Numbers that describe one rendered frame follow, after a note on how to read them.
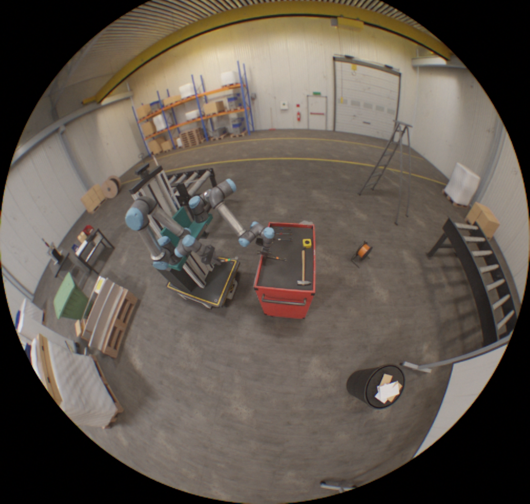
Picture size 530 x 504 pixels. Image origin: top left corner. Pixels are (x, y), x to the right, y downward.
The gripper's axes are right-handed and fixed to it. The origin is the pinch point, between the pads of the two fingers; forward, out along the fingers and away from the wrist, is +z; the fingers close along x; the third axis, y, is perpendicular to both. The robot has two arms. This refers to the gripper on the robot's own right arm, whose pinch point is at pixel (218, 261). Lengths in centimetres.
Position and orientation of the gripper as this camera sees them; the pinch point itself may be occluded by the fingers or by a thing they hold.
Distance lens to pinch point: 124.0
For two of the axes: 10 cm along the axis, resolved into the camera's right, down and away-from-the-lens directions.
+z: 5.1, 5.2, 6.9
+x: -1.2, 8.3, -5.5
